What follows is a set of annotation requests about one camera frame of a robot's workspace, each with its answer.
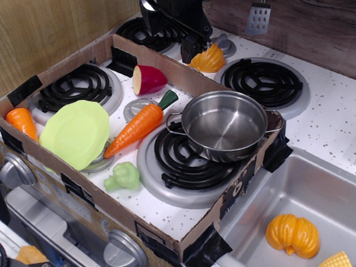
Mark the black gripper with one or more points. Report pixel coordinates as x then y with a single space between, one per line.
194 23

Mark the green toy broccoli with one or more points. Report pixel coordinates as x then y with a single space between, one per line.
125 175

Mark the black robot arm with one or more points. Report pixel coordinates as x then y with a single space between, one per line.
176 7

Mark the stainless steel pot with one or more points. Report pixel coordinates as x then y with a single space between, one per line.
226 126

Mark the back left black burner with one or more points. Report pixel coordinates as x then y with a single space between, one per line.
167 42

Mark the black burner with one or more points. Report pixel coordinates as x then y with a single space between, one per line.
89 82
173 173
167 42
275 85

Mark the orange toy pumpkin on stove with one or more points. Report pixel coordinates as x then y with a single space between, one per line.
209 61

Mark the red toy radish half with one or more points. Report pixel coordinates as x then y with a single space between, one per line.
147 80

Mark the silver back stove knob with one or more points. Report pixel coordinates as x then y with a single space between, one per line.
225 44

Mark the silver stove knob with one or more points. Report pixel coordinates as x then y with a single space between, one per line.
225 44
134 107

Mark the silver stove centre knob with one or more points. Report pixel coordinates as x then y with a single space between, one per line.
134 107

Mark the hanging metal spatula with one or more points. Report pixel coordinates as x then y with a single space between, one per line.
258 19

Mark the large orange toy carrot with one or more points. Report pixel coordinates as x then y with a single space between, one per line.
144 122

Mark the front left black burner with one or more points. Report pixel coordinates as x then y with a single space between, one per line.
89 82

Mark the back right black burner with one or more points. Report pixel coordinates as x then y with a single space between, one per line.
275 85

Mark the front right black burner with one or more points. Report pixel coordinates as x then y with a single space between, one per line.
173 173

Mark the light green plastic plate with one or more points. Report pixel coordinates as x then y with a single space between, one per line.
77 133

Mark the silver disc under plate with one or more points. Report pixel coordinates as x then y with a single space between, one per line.
100 163

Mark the small orange toy carrot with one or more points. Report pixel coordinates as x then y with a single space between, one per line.
21 118

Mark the brown cardboard fence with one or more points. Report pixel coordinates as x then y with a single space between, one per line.
201 245

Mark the left silver oven knob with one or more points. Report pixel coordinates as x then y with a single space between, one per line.
15 173

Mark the silver oven knob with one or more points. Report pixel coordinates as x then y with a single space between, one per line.
122 251
15 173

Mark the right silver oven knob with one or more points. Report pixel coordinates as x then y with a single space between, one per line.
122 251

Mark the orange toy pumpkin in sink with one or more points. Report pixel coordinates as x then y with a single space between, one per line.
294 235

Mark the silver sink basin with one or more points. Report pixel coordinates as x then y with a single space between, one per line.
305 186

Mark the orange toy piece on floor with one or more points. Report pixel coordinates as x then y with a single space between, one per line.
28 254

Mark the silver oven door handle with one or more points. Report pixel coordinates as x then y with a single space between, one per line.
52 234

